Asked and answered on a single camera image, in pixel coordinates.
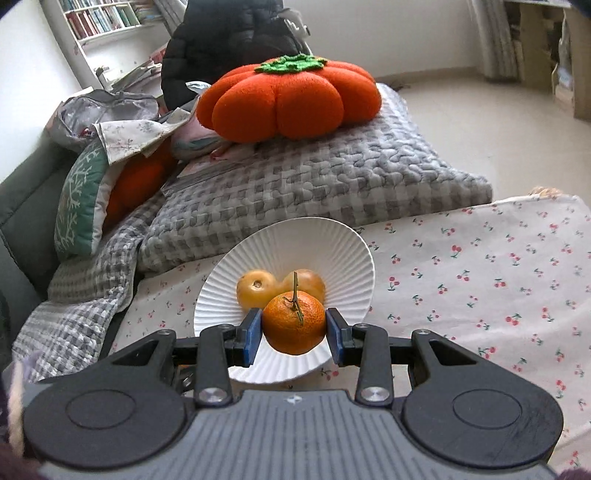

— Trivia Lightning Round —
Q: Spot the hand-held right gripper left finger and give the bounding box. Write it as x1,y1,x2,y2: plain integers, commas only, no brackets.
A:
108,308,264,408

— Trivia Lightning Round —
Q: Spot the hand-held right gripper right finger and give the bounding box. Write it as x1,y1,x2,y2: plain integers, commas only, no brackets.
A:
324,307,467,408

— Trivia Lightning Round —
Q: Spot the orange tangerine with stem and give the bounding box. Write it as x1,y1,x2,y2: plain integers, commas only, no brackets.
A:
262,271,328,356

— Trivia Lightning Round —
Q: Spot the white ribbed plate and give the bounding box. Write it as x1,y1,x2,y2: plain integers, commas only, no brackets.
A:
193,217,376,384

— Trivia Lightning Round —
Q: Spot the yellow round fruit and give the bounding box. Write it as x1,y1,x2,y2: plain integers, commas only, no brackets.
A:
276,268,327,305
236,270,279,311

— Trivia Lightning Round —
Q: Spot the cherry print cloth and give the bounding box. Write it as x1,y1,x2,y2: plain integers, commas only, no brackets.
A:
111,194,591,478

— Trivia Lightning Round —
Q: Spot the grey checkered quilted blanket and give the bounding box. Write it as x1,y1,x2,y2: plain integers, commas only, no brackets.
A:
11,83,494,384

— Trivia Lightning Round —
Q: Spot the plain orange cushion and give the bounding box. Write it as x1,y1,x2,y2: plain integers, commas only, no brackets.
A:
102,138,178,228

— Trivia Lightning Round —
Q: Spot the green white patterned pillow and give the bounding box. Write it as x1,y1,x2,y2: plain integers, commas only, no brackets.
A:
54,137,123,259

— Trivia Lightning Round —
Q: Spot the white floral cloth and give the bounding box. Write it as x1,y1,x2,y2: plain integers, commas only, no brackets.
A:
92,108,200,165

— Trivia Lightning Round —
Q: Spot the orange persimmon plush cushion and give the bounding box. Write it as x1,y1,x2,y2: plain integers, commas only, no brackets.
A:
197,54,383,143

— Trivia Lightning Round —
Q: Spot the dark grey sofa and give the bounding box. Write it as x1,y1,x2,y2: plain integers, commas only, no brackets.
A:
0,138,81,370

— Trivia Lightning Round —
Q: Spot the grey floral storage bag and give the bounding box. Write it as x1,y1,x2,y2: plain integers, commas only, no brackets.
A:
46,90,160,151

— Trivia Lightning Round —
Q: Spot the black puffer jacket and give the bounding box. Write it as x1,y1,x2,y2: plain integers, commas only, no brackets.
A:
161,0,315,112

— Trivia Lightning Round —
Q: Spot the white bookshelf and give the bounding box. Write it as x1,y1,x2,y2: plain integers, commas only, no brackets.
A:
41,0,172,93

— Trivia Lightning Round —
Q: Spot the grey curtain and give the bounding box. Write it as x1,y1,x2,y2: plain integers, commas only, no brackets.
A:
466,0,522,80

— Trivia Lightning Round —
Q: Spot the row of books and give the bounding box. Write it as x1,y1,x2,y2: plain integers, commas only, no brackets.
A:
60,0,163,40

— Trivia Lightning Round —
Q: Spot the wooden desk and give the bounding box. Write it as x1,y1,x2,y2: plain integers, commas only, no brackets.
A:
503,0,591,121

